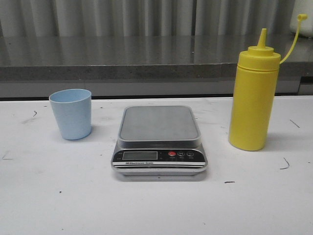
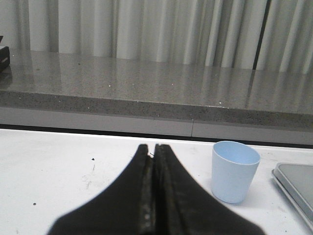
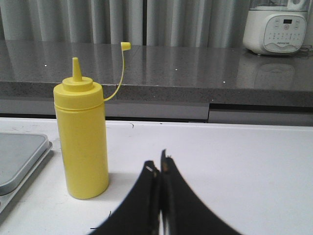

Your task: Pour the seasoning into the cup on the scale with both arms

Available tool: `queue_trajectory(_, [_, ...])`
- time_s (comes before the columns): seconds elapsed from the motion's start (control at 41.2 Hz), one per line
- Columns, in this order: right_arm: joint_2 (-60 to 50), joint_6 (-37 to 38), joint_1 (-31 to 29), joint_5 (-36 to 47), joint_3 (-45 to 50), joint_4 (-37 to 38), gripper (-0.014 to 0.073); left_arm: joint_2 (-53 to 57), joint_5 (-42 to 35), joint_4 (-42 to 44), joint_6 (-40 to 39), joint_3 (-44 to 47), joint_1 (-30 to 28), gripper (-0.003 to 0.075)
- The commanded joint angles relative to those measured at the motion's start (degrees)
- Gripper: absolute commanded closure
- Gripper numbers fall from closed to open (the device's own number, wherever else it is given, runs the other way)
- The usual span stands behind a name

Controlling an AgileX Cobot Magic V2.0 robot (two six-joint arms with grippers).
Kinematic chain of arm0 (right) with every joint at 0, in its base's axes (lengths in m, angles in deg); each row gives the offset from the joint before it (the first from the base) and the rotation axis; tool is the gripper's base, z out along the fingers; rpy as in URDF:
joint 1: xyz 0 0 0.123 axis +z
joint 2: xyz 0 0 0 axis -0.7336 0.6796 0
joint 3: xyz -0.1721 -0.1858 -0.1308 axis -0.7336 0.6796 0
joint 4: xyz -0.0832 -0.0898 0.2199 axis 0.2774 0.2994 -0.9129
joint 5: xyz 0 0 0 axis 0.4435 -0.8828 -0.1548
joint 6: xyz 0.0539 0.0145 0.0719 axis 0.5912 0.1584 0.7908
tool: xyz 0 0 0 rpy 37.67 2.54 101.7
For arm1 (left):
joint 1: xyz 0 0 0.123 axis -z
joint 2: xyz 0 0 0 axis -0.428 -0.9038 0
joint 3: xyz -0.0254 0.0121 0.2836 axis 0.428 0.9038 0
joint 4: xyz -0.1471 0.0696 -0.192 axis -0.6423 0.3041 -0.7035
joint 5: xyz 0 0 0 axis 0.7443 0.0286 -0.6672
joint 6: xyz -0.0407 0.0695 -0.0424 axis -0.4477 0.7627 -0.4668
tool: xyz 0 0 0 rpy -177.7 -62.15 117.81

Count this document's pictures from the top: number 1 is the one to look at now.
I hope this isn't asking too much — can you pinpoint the light blue plastic cup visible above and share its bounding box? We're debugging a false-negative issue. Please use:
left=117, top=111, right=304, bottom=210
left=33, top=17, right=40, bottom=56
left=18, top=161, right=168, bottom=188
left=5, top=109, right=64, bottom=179
left=49, top=89, right=92, bottom=140

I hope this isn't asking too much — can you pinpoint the yellow squeeze bottle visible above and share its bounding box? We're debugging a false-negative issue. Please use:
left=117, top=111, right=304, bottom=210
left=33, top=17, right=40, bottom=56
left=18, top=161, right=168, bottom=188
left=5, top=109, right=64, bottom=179
left=228, top=14, right=308, bottom=151

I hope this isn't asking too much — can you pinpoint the silver digital kitchen scale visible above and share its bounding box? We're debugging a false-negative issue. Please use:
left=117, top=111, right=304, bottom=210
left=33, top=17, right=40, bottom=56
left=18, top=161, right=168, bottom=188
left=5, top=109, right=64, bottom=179
left=111, top=105, right=208, bottom=176

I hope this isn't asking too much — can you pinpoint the grey stone counter ledge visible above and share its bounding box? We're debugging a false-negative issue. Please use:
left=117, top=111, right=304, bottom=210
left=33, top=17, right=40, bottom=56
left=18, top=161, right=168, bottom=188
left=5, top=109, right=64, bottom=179
left=0, top=35, right=313, bottom=98

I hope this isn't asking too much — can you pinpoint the white container in background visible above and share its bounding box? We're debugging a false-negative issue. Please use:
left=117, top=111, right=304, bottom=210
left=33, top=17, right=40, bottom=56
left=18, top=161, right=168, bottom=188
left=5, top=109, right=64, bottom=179
left=290, top=0, right=313, bottom=38

